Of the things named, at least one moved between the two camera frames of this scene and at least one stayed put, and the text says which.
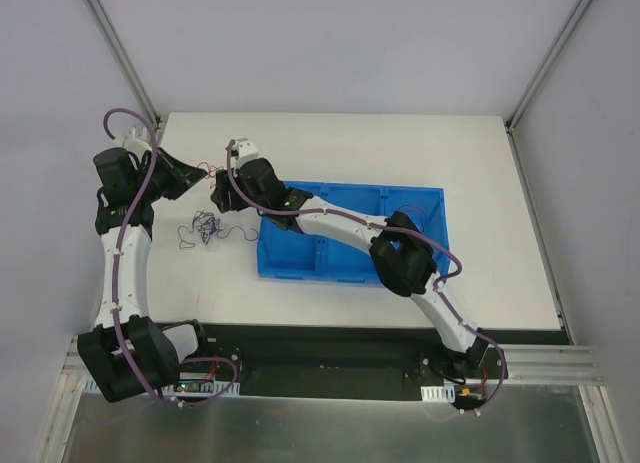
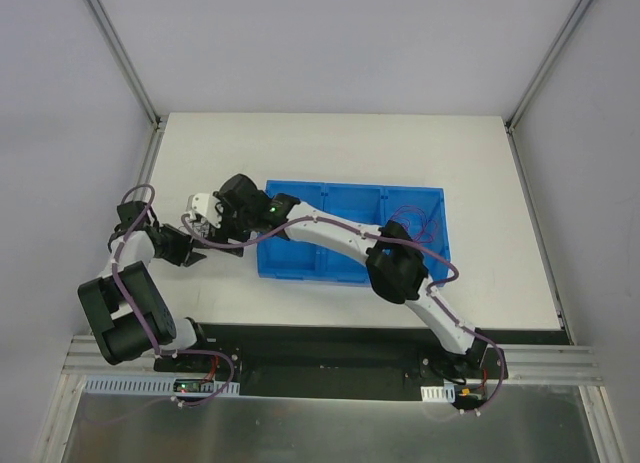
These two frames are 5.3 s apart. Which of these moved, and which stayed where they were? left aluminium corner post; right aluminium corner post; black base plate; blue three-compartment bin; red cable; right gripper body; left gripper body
Moved: right gripper body; left gripper body; red cable
Stayed: blue three-compartment bin; right aluminium corner post; black base plate; left aluminium corner post
